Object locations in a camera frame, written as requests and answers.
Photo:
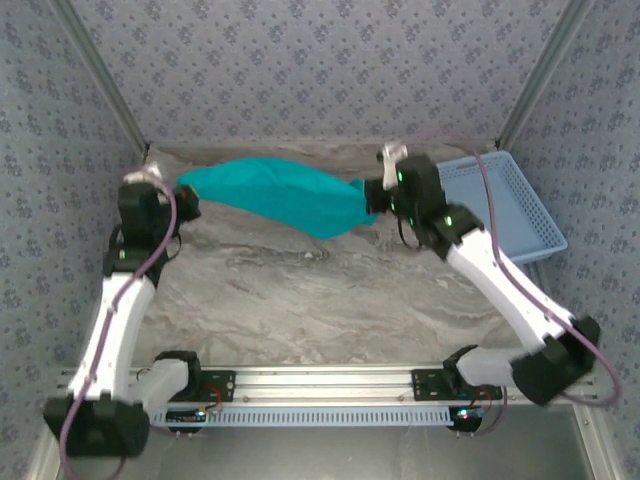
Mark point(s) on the blue perforated plastic basket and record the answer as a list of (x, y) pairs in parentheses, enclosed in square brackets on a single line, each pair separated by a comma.
[(520, 215)]

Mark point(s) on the aluminium mounting rail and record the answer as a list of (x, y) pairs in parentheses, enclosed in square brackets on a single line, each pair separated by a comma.
[(325, 382)]

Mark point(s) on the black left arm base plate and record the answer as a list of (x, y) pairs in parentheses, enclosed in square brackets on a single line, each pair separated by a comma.
[(225, 385)]

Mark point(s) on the teal t-shirt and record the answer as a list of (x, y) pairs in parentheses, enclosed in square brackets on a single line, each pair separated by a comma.
[(280, 195)]

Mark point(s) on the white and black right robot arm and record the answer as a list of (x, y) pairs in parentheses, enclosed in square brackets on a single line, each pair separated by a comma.
[(500, 285)]

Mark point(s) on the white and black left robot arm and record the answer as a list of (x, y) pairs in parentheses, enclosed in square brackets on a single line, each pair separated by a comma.
[(115, 325)]

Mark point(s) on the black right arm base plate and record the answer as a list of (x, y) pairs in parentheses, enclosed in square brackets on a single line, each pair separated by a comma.
[(425, 385)]

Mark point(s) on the aluminium frame post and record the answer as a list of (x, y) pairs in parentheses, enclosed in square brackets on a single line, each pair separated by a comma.
[(545, 75), (595, 445), (100, 75), (40, 460)]

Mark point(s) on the small circuit board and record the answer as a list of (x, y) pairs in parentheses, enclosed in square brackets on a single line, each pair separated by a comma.
[(467, 417), (185, 416)]

